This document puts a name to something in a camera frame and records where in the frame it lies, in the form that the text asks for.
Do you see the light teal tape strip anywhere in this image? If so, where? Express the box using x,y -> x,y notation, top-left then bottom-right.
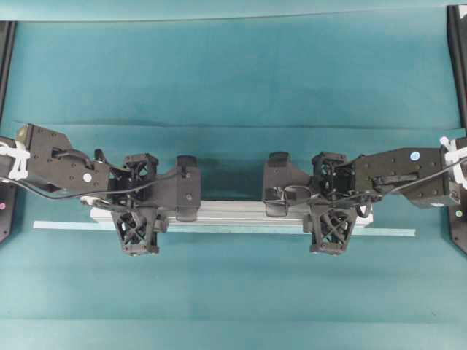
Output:
33,221 -> 416,238

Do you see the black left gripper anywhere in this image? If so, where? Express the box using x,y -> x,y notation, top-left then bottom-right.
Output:
93,149 -> 166,256

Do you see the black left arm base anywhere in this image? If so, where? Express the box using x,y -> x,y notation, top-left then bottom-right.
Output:
0,182 -> 17,243

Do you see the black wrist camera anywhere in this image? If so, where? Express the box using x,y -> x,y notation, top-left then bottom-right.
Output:
262,152 -> 312,217
157,155 -> 201,222

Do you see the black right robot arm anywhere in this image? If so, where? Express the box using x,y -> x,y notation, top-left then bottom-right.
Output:
304,136 -> 466,255

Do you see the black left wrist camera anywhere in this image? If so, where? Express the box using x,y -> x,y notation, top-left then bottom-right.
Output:
157,155 -> 201,222

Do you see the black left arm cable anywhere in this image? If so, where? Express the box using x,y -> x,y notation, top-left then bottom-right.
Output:
0,149 -> 183,209

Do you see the white right cable tie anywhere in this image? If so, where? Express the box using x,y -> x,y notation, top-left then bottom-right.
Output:
439,136 -> 466,165

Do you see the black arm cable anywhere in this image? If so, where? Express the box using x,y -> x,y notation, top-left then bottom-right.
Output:
0,149 -> 183,209
269,160 -> 467,219

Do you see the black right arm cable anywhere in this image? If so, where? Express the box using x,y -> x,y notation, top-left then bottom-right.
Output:
269,160 -> 467,219

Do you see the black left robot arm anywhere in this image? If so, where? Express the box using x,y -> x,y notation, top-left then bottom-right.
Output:
1,124 -> 166,256

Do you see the white left cable tie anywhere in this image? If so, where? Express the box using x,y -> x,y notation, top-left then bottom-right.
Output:
1,141 -> 31,182

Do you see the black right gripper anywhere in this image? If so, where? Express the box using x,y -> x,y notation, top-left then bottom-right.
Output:
308,152 -> 372,255

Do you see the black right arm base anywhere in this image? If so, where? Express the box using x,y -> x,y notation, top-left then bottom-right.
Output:
448,195 -> 467,254

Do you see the black left frame post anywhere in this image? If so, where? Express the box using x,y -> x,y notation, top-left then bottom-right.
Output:
0,20 -> 17,117

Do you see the silver aluminium extrusion rail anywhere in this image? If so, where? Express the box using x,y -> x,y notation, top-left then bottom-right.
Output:
89,199 -> 374,233

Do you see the white cable tie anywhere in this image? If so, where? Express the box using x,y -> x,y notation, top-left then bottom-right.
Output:
1,141 -> 31,182
439,136 -> 466,165

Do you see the black right frame post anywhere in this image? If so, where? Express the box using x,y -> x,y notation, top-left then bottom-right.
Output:
447,4 -> 466,128

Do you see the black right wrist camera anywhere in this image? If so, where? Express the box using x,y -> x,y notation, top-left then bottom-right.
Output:
262,152 -> 312,217

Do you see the black frame post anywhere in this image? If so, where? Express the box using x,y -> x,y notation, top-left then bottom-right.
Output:
0,20 -> 17,117
447,4 -> 466,128

